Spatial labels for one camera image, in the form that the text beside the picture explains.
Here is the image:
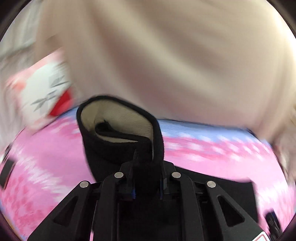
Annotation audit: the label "black pants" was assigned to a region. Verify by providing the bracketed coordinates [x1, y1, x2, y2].
[76, 95, 258, 223]

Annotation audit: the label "pink rose bedsheet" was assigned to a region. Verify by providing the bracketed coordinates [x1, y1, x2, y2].
[1, 109, 295, 240]

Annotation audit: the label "white cartoon face pillow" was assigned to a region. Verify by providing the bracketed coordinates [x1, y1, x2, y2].
[6, 48, 74, 133]

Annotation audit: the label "large beige pillow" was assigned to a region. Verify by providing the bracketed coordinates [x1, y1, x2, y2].
[35, 1, 295, 141]

